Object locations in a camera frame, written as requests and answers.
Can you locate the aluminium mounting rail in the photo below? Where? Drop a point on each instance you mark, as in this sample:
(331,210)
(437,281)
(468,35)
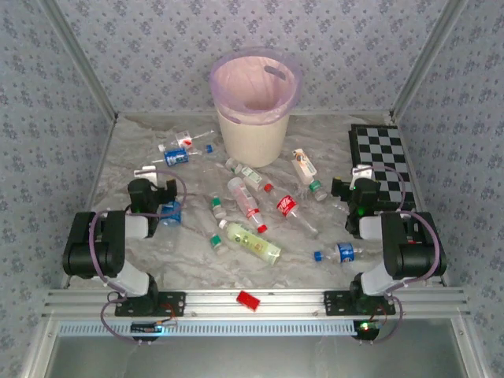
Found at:
(283,303)

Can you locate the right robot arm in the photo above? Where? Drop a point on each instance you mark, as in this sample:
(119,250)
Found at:
(376,279)

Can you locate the small bottle green cap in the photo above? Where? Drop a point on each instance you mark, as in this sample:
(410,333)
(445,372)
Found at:
(215,240)
(216,203)

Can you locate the yellow-green bottle white cap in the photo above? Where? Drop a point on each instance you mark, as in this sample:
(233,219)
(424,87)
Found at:
(252,243)

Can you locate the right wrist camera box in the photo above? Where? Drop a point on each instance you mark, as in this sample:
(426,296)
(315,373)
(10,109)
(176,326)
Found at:
(363,171)

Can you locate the crushed bottle blue label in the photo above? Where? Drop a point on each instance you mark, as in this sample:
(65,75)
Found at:
(172,214)

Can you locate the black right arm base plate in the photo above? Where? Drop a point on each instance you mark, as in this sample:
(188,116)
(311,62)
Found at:
(334,303)

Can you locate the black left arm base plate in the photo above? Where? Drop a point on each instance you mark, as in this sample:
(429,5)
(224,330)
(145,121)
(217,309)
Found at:
(173,305)

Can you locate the cream ribbed waste bin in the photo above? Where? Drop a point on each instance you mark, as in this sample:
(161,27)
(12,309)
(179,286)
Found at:
(252,141)

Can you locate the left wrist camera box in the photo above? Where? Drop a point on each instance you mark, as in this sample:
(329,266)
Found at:
(146,171)

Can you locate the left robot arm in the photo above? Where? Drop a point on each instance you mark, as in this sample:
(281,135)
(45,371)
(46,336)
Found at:
(132,277)

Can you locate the clear bottle red white label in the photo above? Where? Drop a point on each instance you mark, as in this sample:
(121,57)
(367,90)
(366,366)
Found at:
(184,139)

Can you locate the bottle orange label green cap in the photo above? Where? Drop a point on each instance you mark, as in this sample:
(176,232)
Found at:
(305,167)

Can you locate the clear bottle blue label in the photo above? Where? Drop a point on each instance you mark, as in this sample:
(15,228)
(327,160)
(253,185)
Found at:
(345,253)
(176,157)

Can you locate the aluminium frame post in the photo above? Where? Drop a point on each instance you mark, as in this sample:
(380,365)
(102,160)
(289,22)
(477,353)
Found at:
(429,59)
(78,59)

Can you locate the pink plastic bin liner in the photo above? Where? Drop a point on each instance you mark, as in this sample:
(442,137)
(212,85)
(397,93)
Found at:
(252,84)

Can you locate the black and white chessboard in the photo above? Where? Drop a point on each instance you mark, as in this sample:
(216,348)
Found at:
(388,149)

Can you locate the red plastic block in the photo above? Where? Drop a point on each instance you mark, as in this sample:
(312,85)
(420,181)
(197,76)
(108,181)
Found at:
(248,301)

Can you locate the clear bottle red print label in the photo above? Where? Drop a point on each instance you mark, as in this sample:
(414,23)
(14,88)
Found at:
(245,201)

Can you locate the cola bottle red label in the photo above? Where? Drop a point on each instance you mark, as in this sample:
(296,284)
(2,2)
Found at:
(286,206)

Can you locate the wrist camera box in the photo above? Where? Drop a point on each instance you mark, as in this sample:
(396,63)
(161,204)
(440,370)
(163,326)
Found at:
(363,171)
(146,171)

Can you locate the small bottle green white label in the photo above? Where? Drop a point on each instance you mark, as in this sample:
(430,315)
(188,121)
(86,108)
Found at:
(248,173)

